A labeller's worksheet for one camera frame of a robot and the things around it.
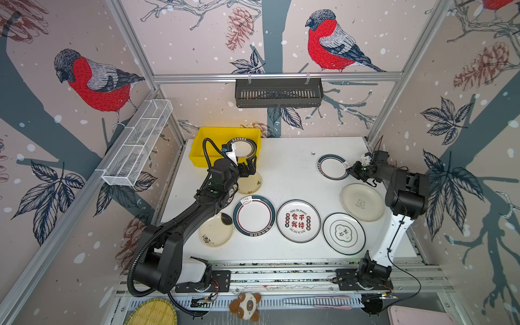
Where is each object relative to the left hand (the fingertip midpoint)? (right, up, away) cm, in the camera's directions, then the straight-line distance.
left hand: (247, 156), depth 82 cm
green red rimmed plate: (+45, -6, +26) cm, 52 cm away
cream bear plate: (+55, -22, +13) cm, 60 cm away
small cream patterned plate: (0, -14, +18) cm, 23 cm away
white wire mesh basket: (-43, -3, -11) cm, 44 cm away
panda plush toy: (+1, -50, -15) cm, 53 cm away
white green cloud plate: (+42, -34, +4) cm, 54 cm away
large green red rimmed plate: (+2, -27, +10) cm, 29 cm away
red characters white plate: (+22, -29, +7) cm, 37 cm away
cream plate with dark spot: (-13, -33, +4) cm, 35 cm away
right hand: (+52, -8, +23) cm, 58 cm away
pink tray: (+54, -52, -17) cm, 77 cm away
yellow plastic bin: (-19, +12, +37) cm, 43 cm away
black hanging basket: (+15, +33, +22) cm, 43 cm away
